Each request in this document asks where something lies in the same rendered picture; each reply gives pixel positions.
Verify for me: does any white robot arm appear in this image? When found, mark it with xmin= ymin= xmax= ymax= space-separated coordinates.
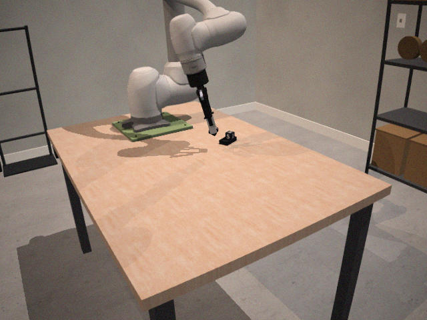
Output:
xmin=121 ymin=0 xmax=247 ymax=133

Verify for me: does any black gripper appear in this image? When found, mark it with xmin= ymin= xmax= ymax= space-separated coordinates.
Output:
xmin=187 ymin=69 xmax=217 ymax=134

